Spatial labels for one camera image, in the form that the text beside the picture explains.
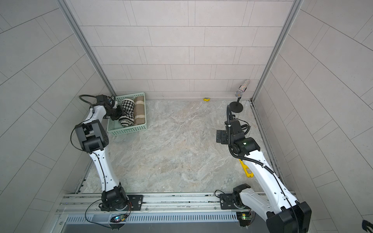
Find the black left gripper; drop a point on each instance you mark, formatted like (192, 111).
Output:
(120, 112)

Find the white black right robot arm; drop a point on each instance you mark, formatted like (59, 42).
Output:
(281, 210)

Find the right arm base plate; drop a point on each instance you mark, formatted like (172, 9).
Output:
(227, 202)

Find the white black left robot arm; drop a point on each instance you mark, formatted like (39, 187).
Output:
(93, 139)

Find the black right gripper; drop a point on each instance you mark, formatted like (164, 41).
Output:
(223, 139)

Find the yellow plastic triangle tool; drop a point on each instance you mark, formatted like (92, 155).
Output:
(246, 169)

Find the green circuit board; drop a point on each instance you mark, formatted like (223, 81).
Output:
(244, 218)
(118, 219)

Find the right green circuit board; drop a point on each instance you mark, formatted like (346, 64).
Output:
(244, 218)

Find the aluminium mounting rail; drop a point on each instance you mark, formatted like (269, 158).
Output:
(160, 203)

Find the black white houndstooth scarf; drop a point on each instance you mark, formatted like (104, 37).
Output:
(128, 116)

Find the left green circuit board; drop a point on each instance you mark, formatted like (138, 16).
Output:
(118, 219)

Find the mint green plastic basket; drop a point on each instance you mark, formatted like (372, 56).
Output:
(121, 126)

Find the beige plaid scarf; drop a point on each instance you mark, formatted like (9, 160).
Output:
(139, 111)

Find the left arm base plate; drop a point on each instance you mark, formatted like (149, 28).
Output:
(134, 203)

